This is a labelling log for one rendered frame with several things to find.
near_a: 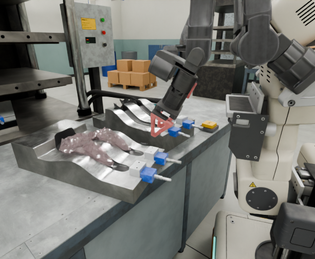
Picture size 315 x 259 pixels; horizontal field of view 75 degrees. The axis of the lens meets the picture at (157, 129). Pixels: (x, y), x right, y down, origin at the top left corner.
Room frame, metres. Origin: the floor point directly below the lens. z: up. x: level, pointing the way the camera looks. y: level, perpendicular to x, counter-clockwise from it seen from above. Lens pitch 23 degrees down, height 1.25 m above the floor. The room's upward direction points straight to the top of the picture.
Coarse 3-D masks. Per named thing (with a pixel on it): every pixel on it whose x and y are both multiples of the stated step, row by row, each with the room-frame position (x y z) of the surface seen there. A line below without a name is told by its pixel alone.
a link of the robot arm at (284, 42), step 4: (280, 36) 0.47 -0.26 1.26; (284, 36) 0.47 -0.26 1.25; (240, 40) 0.50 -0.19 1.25; (280, 40) 0.47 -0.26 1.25; (284, 40) 0.47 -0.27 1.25; (288, 40) 0.47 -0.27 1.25; (280, 44) 0.47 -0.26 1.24; (284, 44) 0.47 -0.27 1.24; (288, 44) 0.47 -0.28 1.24; (280, 48) 0.47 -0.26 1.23; (284, 48) 0.47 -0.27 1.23; (280, 52) 0.47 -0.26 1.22; (276, 56) 0.47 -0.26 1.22; (272, 60) 0.47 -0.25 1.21; (248, 64) 0.49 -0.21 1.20; (248, 68) 0.49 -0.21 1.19
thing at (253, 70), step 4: (252, 68) 4.06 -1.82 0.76; (256, 68) 4.00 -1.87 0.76; (248, 72) 4.09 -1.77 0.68; (252, 72) 4.05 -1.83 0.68; (244, 76) 4.14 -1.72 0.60; (244, 80) 4.13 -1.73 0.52; (244, 84) 4.12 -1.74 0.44; (244, 88) 4.11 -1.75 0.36; (260, 88) 5.29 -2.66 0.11; (244, 92) 4.13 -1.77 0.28
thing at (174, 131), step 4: (168, 128) 0.80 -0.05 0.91; (172, 128) 0.80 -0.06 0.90; (176, 128) 0.80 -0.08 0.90; (180, 128) 0.80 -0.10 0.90; (168, 132) 0.80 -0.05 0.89; (172, 132) 0.78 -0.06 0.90; (176, 132) 0.78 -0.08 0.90; (180, 132) 0.78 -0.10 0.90; (176, 136) 0.78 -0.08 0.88; (188, 136) 0.75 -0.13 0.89
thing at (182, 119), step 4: (180, 116) 0.92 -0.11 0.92; (184, 116) 0.92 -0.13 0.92; (176, 120) 0.90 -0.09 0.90; (180, 120) 0.89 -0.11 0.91; (184, 120) 0.90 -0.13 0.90; (188, 120) 0.90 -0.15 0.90; (180, 124) 0.89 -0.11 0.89; (184, 124) 0.88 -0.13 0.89; (188, 124) 0.86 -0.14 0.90; (192, 124) 0.87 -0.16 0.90; (188, 128) 0.86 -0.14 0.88; (200, 128) 0.84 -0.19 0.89
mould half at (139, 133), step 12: (108, 108) 0.99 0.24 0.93; (132, 108) 1.03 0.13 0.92; (96, 120) 1.05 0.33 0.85; (108, 120) 0.98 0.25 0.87; (120, 120) 0.92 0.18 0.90; (132, 120) 0.94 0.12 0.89; (144, 120) 0.96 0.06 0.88; (156, 120) 0.95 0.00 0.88; (192, 120) 0.94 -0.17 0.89; (132, 132) 0.87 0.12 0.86; (144, 132) 0.82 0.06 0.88; (192, 132) 0.94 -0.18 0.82; (156, 144) 0.78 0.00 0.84; (168, 144) 0.79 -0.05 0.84
